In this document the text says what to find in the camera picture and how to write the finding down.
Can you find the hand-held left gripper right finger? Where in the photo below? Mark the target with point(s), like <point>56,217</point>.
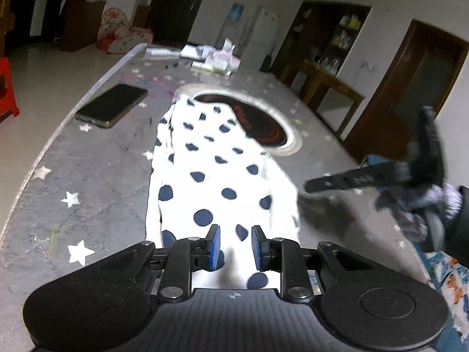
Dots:
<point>258,249</point>

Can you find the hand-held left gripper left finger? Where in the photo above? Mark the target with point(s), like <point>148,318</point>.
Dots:
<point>213,249</point>

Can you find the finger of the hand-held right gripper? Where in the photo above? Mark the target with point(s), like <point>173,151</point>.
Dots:
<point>340,181</point>

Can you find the white polka dot garment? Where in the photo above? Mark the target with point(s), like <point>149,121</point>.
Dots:
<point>220,161</point>

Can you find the brown door with glass panel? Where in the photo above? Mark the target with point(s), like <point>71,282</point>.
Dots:
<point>410,80</point>

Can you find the round built-in induction cooker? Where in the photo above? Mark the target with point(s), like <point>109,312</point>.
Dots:
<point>267,128</point>

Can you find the wooden side table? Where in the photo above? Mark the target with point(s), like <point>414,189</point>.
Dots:
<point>326,84</point>

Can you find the butterfly print cushion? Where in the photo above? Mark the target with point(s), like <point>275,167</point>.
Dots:
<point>454,282</point>

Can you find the grey star-patterned tablecloth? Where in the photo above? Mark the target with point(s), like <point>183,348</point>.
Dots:
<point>91,176</point>

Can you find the blue sofa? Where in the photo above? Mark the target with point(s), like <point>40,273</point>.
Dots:
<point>432,300</point>

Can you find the dark wooden display cabinet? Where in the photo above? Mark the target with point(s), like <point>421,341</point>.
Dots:
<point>322,33</point>

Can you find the white refrigerator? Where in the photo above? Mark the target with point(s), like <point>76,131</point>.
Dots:
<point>262,36</point>

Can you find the tissue box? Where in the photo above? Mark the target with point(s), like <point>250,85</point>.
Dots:
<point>223,60</point>

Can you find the pale yellow notepad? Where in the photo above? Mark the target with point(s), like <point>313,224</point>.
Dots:
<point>205,68</point>

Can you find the black smartphone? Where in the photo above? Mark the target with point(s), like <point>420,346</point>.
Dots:
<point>110,104</point>

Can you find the black marker pen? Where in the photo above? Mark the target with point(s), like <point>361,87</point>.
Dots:
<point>171,66</point>

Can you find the flat white box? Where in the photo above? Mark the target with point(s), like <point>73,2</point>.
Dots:
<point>196,51</point>

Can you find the water dispenser with blue bottle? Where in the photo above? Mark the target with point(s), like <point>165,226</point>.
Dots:
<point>234,18</point>

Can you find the long white box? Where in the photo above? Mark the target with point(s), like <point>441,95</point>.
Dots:
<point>161,52</point>

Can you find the pink play tent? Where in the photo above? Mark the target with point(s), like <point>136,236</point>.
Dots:
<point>122,33</point>

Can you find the dark wooden door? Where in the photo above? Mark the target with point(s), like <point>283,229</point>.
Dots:
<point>176,7</point>

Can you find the red plastic stool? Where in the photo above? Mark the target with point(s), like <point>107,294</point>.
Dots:
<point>7,88</point>

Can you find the open wooden shelf unit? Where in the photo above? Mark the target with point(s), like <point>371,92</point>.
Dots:
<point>82,11</point>

